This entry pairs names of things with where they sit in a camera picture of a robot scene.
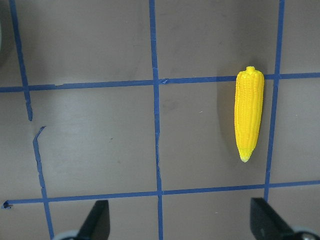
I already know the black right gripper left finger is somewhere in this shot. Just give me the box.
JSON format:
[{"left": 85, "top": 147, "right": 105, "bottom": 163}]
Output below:
[{"left": 77, "top": 200, "right": 111, "bottom": 240}]

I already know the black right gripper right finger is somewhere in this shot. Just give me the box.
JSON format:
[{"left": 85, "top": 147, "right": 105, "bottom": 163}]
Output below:
[{"left": 250, "top": 197, "right": 295, "bottom": 240}]

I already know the yellow toy corn cob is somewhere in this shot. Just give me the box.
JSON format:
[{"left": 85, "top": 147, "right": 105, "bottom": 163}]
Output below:
[{"left": 234, "top": 66, "right": 265, "bottom": 163}]

